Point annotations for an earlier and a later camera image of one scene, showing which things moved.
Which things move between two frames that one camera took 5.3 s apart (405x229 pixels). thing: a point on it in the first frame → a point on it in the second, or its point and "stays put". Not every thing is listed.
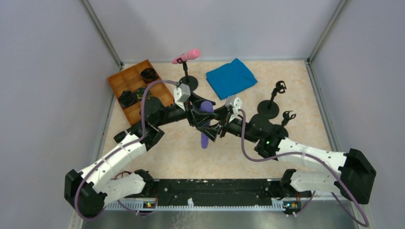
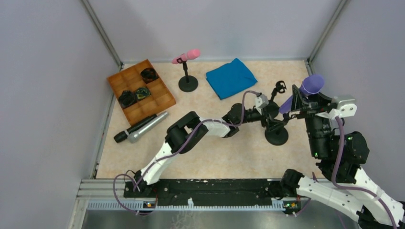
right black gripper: x=225 y=127 → x=312 y=105
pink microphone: x=191 y=54 stays put
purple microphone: x=207 y=106 → x=311 y=85
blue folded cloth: x=230 y=78 stays put
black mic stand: x=269 y=109 stays put
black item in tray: x=149 y=75 stays put
